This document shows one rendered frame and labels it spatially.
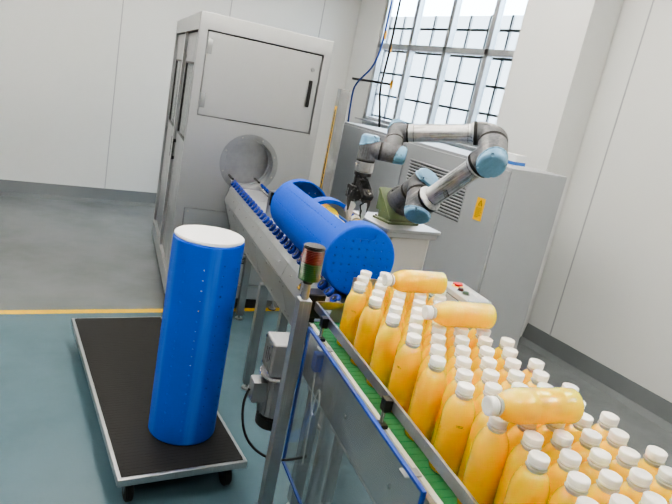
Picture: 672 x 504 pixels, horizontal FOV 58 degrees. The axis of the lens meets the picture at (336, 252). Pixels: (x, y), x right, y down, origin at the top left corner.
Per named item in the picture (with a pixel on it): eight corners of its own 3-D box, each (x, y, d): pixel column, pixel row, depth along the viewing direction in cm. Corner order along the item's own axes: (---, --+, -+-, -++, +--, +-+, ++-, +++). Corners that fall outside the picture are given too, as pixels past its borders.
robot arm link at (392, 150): (409, 137, 244) (383, 131, 244) (406, 156, 237) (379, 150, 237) (406, 151, 250) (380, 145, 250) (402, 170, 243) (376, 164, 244)
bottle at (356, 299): (337, 337, 201) (349, 282, 195) (359, 343, 200) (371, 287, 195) (334, 346, 193) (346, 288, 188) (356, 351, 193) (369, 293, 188)
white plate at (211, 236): (227, 249, 226) (227, 252, 226) (254, 236, 252) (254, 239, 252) (161, 232, 231) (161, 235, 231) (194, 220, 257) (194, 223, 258)
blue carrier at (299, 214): (319, 235, 313) (328, 182, 305) (387, 298, 234) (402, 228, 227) (265, 230, 302) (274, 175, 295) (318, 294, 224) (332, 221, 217)
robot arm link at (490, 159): (420, 206, 274) (515, 142, 236) (417, 231, 265) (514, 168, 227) (401, 193, 270) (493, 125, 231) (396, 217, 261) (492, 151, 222)
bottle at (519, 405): (591, 408, 121) (510, 408, 113) (573, 430, 125) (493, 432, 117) (571, 380, 126) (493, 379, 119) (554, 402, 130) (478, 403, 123)
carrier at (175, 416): (196, 454, 248) (224, 421, 275) (227, 253, 226) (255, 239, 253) (134, 433, 253) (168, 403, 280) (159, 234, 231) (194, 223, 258)
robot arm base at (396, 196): (406, 189, 290) (419, 178, 283) (417, 216, 285) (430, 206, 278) (383, 188, 282) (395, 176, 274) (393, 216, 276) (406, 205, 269)
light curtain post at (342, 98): (296, 352, 396) (347, 90, 353) (298, 356, 391) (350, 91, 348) (287, 352, 394) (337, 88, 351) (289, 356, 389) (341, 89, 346)
